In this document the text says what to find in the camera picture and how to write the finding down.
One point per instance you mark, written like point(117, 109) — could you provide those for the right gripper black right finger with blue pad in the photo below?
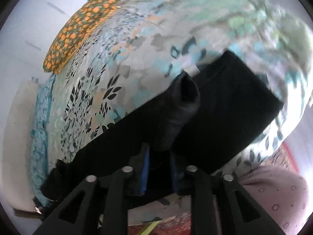
point(219, 204)

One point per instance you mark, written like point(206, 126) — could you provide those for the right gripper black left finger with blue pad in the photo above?
point(98, 205)

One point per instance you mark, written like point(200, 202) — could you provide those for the black pants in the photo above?
point(203, 121)

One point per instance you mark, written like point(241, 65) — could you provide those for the pink floral clothing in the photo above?
point(282, 193)

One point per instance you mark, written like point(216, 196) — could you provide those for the red patterned rug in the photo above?
point(171, 214)

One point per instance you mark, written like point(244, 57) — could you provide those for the teal patterned blanket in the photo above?
point(39, 146)

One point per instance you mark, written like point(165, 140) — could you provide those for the floral leaf-print bedsheet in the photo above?
point(133, 56)

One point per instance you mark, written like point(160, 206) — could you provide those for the orange floral pillow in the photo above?
point(76, 31)

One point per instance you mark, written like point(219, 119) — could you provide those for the white wardrobe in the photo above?
point(28, 33)

